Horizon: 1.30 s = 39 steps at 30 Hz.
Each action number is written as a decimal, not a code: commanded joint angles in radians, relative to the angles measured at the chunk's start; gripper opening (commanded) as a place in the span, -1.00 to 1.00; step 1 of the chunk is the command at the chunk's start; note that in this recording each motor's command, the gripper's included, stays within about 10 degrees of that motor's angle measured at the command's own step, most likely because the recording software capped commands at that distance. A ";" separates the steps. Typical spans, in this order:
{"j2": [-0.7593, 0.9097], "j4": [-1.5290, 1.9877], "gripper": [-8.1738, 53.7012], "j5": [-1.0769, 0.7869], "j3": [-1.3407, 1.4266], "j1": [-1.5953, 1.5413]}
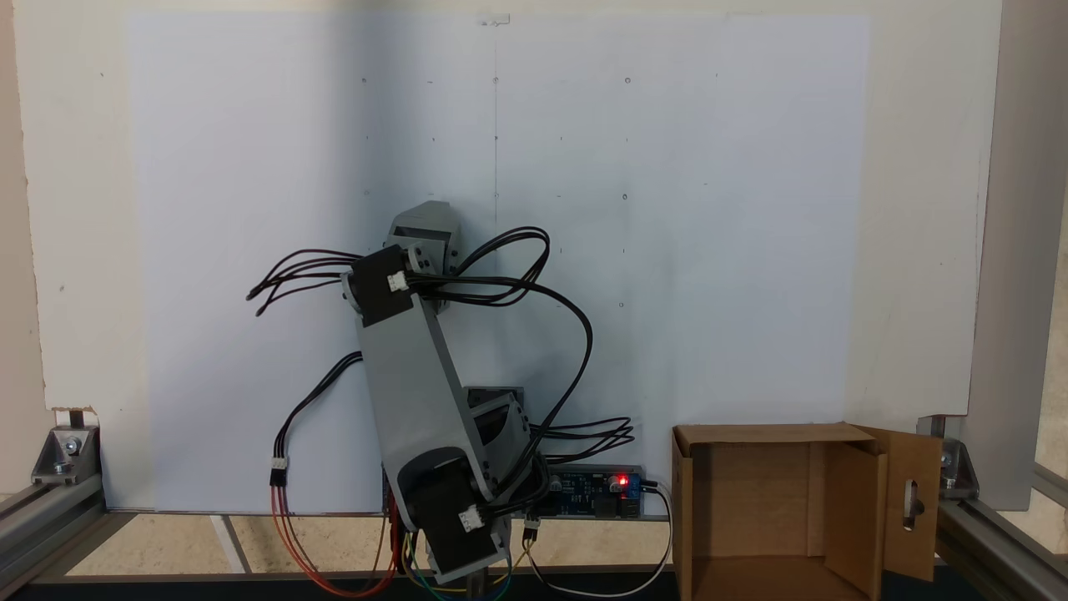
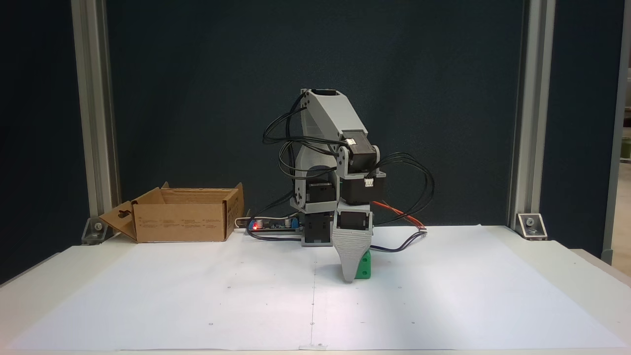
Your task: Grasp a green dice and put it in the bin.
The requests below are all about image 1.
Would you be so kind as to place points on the white paper sheet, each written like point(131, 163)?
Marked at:
point(667, 250)

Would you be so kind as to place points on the metal corner bracket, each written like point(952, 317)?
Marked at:
point(955, 467)
point(67, 455)

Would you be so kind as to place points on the power circuit board blue terminals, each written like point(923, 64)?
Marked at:
point(584, 492)

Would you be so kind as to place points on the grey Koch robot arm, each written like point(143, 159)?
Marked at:
point(417, 401)

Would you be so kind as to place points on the brown cardboard box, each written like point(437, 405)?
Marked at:
point(751, 517)

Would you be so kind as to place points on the clear tape strip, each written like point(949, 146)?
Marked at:
point(495, 20)

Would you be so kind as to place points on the aluminium frame rail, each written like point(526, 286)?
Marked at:
point(42, 526)
point(1001, 542)

